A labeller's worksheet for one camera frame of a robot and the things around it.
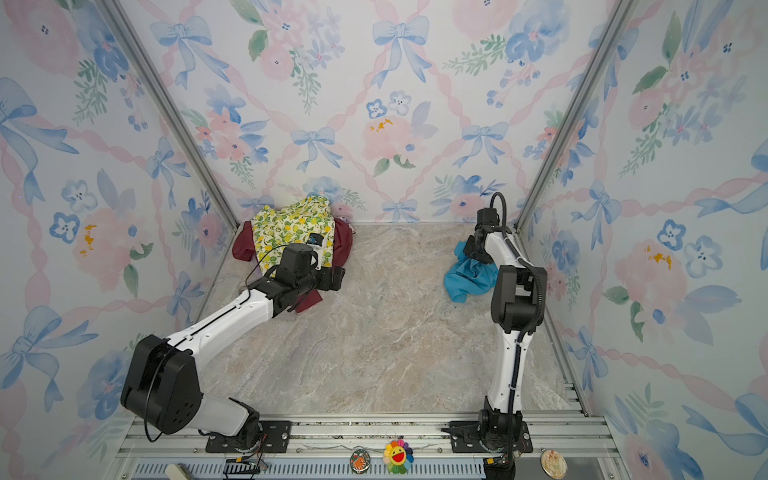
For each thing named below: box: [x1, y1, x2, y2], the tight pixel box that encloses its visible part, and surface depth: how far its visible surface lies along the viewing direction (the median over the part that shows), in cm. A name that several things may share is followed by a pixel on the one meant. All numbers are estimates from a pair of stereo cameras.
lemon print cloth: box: [251, 196, 335, 277], surface depth 105 cm
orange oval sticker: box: [350, 448, 371, 475], surface depth 72 cm
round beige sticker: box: [540, 447, 568, 480], surface depth 72 cm
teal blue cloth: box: [444, 241, 499, 304], surface depth 100 cm
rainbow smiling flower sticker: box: [383, 439, 415, 475], surface depth 72 cm
